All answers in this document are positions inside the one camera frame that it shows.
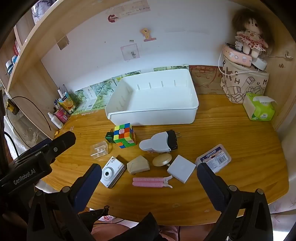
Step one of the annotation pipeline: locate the white compact digital camera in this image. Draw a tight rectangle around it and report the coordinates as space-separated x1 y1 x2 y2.
100 157 126 189

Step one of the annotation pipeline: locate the green tissue pack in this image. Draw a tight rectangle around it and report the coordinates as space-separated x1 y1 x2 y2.
243 93 275 121

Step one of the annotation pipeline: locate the brown cartoon cardboard sheet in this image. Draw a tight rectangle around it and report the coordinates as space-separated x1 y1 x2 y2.
189 65 224 95

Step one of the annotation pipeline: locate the clear plastic small box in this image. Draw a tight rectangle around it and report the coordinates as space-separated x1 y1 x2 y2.
90 141 109 159

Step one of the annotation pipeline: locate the dark green perfume bottle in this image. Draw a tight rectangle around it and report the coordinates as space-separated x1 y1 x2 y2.
105 132 115 143

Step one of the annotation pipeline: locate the black power adapter plug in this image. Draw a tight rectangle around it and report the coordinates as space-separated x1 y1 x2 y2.
166 130 179 150

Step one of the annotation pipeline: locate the pink square wall sticker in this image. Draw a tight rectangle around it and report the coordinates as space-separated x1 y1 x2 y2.
120 43 140 61

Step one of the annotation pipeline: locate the clear box with blue label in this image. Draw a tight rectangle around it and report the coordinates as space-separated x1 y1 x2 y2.
195 144 231 173

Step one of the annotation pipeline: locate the pink cylindrical can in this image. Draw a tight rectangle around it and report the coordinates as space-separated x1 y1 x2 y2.
54 107 70 124

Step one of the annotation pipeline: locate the pink hair roller clip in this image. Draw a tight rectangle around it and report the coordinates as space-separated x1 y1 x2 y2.
132 176 173 188

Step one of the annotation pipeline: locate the white cable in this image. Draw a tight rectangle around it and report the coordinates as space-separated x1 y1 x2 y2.
218 49 261 76

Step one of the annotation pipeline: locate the black cable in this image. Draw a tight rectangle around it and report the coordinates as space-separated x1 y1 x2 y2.
5 96 52 132

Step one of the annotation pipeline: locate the colourful rubiks cube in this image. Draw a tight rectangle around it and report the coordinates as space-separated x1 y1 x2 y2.
113 123 136 149

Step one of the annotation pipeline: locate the red wall sticker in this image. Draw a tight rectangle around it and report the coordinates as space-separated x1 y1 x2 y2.
107 14 119 23

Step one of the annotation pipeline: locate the brown-haired rag doll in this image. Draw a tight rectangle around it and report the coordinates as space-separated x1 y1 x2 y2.
232 9 274 59

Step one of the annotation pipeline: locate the beige printed fabric bag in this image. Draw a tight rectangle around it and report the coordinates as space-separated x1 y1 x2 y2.
220 57 269 103

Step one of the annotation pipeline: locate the paper note strip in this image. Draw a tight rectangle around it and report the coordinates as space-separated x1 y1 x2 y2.
108 0 151 19

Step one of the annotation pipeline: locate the white square charger block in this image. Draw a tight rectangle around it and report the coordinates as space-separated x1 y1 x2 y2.
167 155 196 183

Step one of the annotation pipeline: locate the small white bottle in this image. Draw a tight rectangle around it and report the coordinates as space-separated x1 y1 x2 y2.
48 112 63 129

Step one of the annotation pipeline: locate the beige wedge-shaped box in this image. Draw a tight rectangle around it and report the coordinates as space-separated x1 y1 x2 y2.
127 156 150 175

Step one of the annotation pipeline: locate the white plastic storage bin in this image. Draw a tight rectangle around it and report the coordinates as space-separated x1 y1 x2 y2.
105 69 199 126

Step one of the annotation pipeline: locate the pink rounded case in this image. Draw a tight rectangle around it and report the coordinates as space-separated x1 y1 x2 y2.
222 43 252 67

